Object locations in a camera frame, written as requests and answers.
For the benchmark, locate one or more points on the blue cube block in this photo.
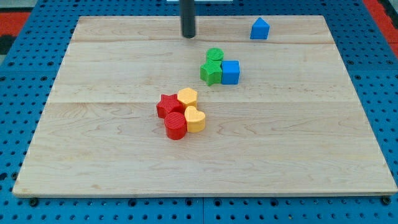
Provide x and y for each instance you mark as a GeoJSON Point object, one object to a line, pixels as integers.
{"type": "Point", "coordinates": [231, 72]}

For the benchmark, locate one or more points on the blue triangle block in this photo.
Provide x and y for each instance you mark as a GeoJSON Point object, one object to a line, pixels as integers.
{"type": "Point", "coordinates": [260, 29]}

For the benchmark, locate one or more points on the yellow heart block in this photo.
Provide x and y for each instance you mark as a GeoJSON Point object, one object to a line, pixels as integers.
{"type": "Point", "coordinates": [196, 120]}

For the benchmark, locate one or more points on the yellow hexagon block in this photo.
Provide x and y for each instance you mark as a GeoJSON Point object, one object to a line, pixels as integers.
{"type": "Point", "coordinates": [187, 97]}

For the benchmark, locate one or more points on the red cylinder block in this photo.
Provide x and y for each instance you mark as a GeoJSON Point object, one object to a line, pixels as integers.
{"type": "Point", "coordinates": [175, 125]}

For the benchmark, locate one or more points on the red star block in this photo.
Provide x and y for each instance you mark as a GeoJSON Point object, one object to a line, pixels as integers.
{"type": "Point", "coordinates": [168, 104]}

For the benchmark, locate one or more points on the green star block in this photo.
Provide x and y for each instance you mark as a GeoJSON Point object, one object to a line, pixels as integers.
{"type": "Point", "coordinates": [211, 72]}

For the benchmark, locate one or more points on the green cylinder block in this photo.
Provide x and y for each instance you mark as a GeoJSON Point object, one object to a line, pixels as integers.
{"type": "Point", "coordinates": [214, 54]}

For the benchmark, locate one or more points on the wooden board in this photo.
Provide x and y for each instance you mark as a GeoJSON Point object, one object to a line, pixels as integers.
{"type": "Point", "coordinates": [292, 127]}

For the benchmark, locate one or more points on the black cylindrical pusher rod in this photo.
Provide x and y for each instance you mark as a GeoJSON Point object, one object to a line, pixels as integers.
{"type": "Point", "coordinates": [187, 18]}

